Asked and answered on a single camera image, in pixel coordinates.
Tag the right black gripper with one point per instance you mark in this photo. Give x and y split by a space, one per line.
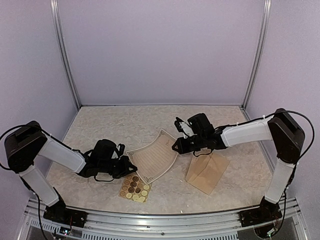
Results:
182 149

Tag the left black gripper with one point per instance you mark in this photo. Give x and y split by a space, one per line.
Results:
126 164

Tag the ornate bordered letter paper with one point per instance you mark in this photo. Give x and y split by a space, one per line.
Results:
155 159

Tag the brown kraft envelope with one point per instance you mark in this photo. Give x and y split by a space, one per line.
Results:
205 171

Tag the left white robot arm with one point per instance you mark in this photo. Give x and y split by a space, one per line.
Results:
24 143

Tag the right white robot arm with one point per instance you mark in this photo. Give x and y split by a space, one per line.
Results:
279 127

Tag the round sticker sheet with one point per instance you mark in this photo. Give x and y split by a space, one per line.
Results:
133 188

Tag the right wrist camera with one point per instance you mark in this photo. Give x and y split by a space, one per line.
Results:
183 127

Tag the front aluminium rail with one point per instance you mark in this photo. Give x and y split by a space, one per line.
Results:
219 225

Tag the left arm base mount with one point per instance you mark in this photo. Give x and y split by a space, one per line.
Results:
59 213

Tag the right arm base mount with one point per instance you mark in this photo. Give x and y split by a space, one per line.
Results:
265 212

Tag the right aluminium frame post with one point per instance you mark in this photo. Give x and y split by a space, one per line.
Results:
258 53

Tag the aluminium frame post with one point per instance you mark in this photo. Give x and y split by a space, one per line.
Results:
258 53
54 5

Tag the left aluminium frame post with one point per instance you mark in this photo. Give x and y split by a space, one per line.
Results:
54 5

